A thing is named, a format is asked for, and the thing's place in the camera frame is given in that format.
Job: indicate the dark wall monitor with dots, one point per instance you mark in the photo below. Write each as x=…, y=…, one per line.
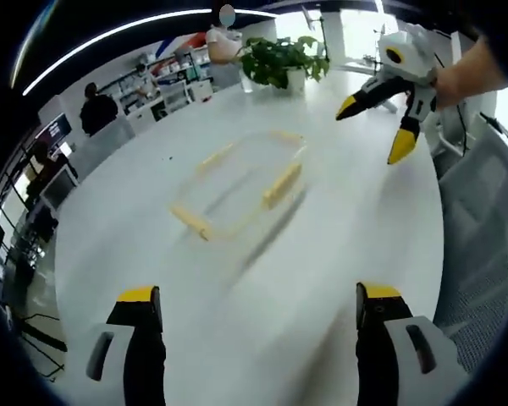
x=55, y=127

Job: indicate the long curved ceiling light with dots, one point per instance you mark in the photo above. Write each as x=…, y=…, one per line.
x=110, y=38

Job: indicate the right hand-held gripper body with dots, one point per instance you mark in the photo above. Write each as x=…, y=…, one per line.
x=415, y=59

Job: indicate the green potted plant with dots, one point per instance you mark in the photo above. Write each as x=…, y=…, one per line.
x=279, y=59

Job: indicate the clear glass vase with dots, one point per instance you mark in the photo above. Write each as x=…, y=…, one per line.
x=247, y=83

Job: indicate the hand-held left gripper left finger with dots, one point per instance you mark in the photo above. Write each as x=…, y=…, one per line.
x=139, y=338

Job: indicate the white office chair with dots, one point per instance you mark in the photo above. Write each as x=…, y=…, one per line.
x=448, y=135

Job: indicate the white storage shelves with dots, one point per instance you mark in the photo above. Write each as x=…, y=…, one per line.
x=173, y=72

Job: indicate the clear plastic box yellow buckles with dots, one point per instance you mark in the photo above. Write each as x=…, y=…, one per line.
x=279, y=186

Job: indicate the white plant pot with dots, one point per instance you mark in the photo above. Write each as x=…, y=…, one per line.
x=295, y=80

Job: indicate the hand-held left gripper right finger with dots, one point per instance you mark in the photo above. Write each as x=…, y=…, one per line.
x=381, y=338

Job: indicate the grey mesh office chair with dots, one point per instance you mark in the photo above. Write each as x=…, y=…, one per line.
x=482, y=254

